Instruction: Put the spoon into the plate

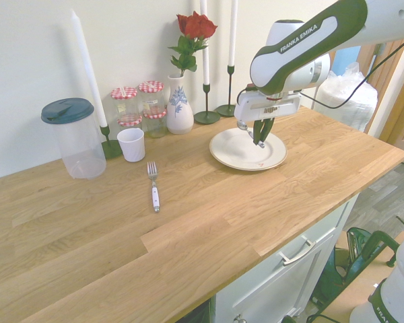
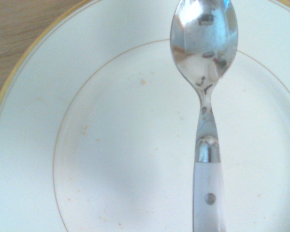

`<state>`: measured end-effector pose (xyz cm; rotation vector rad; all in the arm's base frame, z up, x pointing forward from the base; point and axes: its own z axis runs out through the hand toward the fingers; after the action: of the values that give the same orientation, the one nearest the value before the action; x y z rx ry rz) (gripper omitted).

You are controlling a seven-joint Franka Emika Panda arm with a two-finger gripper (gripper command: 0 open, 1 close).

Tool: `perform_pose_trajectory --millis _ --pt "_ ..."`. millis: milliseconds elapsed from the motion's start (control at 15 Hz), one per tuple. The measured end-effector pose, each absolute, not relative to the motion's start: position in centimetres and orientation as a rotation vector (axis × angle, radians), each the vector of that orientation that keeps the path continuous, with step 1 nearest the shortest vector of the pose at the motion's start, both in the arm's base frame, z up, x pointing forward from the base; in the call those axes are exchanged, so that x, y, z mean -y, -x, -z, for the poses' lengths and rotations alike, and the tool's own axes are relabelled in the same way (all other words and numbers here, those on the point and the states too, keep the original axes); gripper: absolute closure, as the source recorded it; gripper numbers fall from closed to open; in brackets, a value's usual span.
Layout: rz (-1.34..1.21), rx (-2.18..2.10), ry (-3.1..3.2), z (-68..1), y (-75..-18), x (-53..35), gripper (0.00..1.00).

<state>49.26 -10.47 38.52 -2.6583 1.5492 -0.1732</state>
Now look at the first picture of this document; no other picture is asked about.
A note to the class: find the bubble wrap roll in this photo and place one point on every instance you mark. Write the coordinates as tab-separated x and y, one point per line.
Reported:
351	101

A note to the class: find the wooden door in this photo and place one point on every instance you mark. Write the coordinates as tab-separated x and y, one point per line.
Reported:
397	101

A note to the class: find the clear plastic pitcher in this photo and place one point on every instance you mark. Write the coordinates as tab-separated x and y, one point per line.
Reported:
82	148

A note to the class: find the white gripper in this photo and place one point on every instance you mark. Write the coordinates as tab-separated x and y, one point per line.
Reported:
256	106

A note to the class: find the white plate gold rim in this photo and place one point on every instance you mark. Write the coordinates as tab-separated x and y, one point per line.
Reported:
239	151

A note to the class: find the metal spoon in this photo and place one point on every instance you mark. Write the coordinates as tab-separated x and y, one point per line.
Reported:
241	126

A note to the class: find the white vase blue floral print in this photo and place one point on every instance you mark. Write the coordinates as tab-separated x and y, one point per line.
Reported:
179	117

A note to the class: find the silver cabinet knob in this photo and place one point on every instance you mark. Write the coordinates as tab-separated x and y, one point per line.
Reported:
239	319

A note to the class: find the teal pitcher lid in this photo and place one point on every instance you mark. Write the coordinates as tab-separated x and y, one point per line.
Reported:
67	111

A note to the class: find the glass jar red checkered lid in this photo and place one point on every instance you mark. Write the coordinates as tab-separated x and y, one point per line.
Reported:
151	97
129	121
124	101
156	126

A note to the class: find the white taper candle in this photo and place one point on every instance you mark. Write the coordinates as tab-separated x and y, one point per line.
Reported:
233	33
87	67
205	50

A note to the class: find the white ribbed cup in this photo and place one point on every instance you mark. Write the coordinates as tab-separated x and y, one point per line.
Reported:
131	148

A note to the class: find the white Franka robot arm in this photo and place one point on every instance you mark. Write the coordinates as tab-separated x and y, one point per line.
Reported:
279	69

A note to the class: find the tall black candle holder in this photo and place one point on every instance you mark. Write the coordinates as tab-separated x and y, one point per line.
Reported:
226	110

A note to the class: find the red rose green leaves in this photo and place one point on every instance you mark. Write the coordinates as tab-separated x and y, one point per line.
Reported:
195	25

